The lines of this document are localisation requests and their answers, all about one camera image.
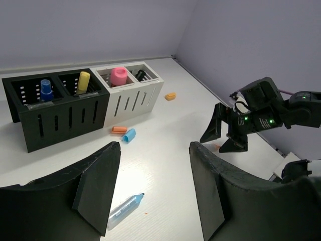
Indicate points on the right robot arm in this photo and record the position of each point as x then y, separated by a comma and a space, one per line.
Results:
300, 134

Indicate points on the blue pencil-shaped pen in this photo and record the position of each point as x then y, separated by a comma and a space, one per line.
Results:
122, 211

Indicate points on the orange yellow eraser cap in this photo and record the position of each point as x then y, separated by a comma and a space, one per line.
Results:
170, 96

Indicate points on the white double container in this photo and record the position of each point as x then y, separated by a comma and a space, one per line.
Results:
132, 99

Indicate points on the blue pen cap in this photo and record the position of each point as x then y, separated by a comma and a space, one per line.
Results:
129, 135

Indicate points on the pink glue stick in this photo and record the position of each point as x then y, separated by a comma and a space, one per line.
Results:
118, 76

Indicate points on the blue item in container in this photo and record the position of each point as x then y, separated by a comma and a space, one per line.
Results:
46, 93

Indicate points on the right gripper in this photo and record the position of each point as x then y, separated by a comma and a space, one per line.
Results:
266, 107

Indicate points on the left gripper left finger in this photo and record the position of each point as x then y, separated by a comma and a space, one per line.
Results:
70, 204

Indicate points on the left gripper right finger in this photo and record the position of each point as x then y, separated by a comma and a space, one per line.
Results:
236, 205

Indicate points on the blue black highlighter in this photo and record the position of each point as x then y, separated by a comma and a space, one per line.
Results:
140, 75

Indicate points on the yellow pencil-shaped pen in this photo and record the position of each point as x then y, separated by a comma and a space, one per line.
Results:
83, 82

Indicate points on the black double container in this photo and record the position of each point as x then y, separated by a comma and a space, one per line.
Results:
67, 116

